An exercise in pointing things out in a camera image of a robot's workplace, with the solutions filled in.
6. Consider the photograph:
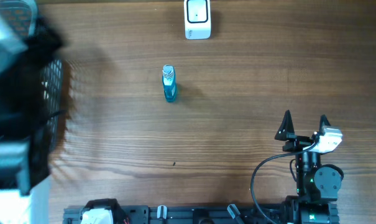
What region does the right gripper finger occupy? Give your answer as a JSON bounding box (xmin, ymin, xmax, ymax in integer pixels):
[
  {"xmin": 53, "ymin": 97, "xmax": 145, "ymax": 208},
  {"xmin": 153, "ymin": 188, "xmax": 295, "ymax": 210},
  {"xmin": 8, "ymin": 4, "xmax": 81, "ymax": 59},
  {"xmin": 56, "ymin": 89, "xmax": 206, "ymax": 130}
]
[
  {"xmin": 275, "ymin": 110, "xmax": 295, "ymax": 141},
  {"xmin": 319, "ymin": 114, "xmax": 331, "ymax": 133}
]

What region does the blue bottle with white cap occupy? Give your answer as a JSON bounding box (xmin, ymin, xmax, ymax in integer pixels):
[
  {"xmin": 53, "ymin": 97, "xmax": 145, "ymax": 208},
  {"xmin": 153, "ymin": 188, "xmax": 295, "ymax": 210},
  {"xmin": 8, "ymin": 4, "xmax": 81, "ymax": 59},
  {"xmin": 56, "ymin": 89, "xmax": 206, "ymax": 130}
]
[{"xmin": 162, "ymin": 65, "xmax": 177, "ymax": 103}]

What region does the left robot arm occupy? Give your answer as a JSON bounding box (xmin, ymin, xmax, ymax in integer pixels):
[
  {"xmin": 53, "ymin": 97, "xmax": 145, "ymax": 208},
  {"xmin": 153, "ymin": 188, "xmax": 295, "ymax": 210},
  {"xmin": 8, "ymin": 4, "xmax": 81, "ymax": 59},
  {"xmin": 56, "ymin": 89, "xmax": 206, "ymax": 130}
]
[{"xmin": 0, "ymin": 1, "xmax": 63, "ymax": 223}]

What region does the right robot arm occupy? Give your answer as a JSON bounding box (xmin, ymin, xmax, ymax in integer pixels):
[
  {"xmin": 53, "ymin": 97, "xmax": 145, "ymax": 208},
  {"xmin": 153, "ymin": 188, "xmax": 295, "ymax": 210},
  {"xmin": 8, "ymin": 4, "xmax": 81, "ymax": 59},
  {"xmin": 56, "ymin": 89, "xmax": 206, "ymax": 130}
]
[{"xmin": 275, "ymin": 110, "xmax": 344, "ymax": 224}]

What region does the white barcode scanner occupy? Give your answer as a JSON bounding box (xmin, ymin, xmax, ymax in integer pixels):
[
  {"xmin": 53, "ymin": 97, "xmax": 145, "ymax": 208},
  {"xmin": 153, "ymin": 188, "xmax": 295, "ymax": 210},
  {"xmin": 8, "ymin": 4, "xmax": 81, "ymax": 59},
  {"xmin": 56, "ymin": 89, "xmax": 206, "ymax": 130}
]
[{"xmin": 183, "ymin": 0, "xmax": 211, "ymax": 40}]

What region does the grey plastic mesh basket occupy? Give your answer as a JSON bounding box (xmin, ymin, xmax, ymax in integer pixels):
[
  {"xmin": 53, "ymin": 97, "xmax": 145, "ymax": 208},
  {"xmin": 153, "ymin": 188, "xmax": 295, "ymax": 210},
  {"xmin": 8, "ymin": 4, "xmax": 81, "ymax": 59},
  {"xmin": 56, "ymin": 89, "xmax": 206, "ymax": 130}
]
[{"xmin": 0, "ymin": 0, "xmax": 64, "ymax": 156}]

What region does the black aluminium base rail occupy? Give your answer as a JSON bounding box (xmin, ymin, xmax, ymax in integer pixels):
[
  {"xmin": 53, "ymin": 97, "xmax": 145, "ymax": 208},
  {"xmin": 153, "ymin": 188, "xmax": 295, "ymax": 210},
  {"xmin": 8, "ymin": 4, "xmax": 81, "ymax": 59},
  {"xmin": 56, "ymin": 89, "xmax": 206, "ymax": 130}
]
[{"xmin": 62, "ymin": 203, "xmax": 341, "ymax": 224}]

